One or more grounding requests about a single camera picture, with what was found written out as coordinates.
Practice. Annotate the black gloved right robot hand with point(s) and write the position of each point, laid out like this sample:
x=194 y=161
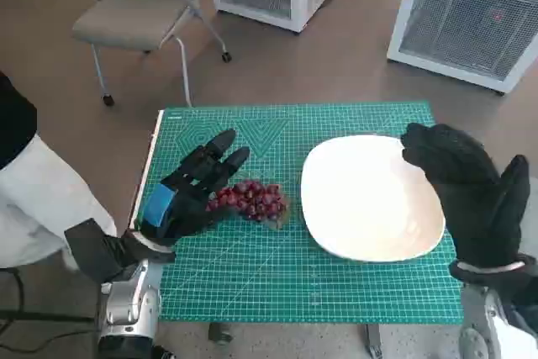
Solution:
x=475 y=191

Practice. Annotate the white plate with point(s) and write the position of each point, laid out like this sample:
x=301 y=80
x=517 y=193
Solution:
x=370 y=203

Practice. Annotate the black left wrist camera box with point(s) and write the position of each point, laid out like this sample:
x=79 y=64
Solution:
x=94 y=245

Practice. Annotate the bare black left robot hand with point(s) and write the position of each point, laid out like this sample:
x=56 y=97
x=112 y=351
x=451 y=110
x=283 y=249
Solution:
x=191 y=191

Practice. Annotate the green cutting mat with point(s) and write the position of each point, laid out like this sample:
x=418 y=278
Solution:
x=269 y=275

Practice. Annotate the person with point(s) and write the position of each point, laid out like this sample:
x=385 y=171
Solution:
x=38 y=191

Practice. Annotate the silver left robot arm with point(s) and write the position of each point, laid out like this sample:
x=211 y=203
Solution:
x=130 y=304

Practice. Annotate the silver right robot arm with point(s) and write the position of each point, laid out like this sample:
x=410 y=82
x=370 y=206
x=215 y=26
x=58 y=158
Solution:
x=483 y=291

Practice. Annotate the red toy grape bunch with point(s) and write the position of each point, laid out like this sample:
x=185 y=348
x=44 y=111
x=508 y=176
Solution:
x=258 y=203

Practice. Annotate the grey office chair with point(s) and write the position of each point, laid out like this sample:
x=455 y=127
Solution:
x=130 y=14

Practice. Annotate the wide white mesh cabinet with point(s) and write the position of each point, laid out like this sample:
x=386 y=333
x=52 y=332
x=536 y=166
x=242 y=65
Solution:
x=462 y=22

